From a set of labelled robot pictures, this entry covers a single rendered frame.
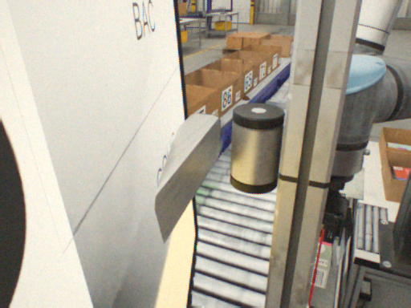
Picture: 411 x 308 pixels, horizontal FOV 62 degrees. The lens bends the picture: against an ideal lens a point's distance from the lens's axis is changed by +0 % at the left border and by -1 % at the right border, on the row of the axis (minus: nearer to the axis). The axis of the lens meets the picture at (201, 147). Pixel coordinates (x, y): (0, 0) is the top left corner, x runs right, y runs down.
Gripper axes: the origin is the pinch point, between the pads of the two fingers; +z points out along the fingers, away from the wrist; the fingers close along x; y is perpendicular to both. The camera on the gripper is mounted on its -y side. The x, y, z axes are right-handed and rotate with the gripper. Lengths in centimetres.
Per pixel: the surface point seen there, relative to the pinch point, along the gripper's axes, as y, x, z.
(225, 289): -10.8, -21.7, 30.3
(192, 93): -103, -77, 5
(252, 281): -17.1, -16.0, 30.5
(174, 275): 39.4, -8.0, -27.5
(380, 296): -106, 34, 105
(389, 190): -78, 20, 26
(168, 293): 41, -7, -28
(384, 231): -56, 19, 29
